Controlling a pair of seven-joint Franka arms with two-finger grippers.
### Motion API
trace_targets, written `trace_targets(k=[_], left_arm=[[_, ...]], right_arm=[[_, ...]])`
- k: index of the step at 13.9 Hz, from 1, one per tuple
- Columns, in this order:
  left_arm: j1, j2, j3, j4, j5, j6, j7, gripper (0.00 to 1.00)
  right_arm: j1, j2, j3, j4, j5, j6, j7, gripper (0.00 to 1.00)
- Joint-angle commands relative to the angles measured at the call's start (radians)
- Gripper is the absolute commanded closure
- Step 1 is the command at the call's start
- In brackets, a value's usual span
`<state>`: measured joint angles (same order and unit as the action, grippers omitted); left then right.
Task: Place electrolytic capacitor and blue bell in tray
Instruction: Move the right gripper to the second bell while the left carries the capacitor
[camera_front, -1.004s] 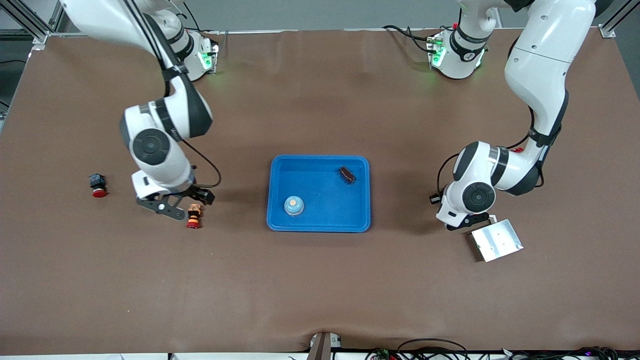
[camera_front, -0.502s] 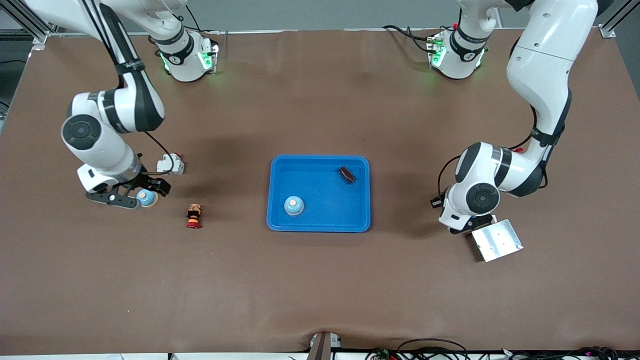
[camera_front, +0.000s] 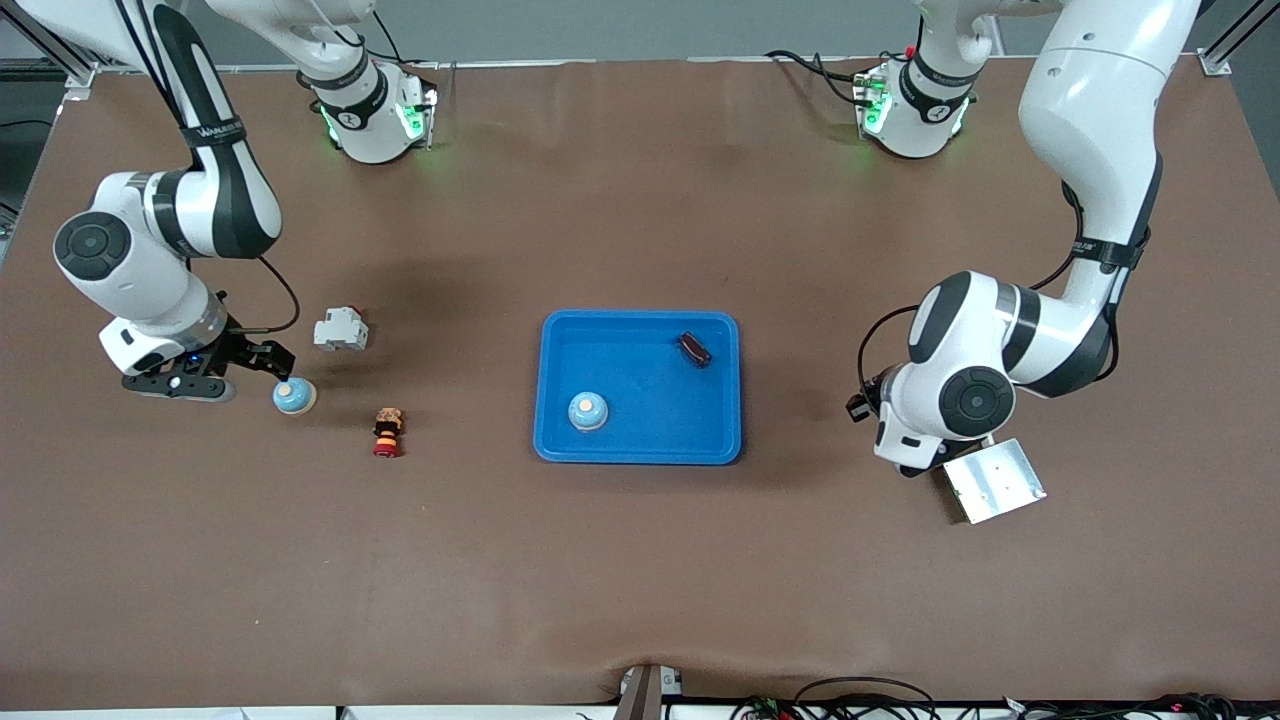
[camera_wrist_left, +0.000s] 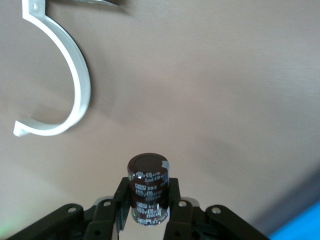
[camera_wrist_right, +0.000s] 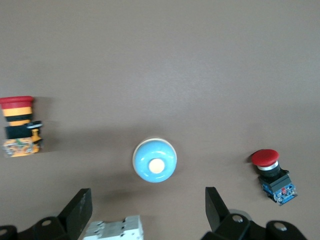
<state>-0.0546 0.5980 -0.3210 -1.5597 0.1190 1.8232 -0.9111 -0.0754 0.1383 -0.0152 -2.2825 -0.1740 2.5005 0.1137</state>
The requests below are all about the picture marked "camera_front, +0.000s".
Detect blue call bell cream base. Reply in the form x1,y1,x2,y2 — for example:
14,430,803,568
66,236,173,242
272,376,318,417
567,390,611,434

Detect blue plastic tray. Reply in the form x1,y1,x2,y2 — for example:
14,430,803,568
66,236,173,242
532,309,743,466

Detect white circuit breaker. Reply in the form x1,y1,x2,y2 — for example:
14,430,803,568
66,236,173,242
313,306,370,353

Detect aluminium plate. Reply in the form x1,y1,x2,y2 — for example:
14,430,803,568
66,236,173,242
940,437,1048,525

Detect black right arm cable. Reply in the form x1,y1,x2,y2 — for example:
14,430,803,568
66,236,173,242
110,0,301,336

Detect black cable loop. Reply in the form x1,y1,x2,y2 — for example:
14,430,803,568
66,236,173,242
793,677,938,720

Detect aluminium frame post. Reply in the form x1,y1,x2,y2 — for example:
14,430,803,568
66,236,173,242
0,0,136,91
1200,0,1280,76

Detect black base cable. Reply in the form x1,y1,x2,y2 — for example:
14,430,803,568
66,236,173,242
765,48,871,109

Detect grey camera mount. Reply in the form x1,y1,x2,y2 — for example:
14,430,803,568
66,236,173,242
613,663,686,720

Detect black cable bundle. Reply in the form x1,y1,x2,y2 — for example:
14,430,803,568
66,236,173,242
1000,692,1280,720

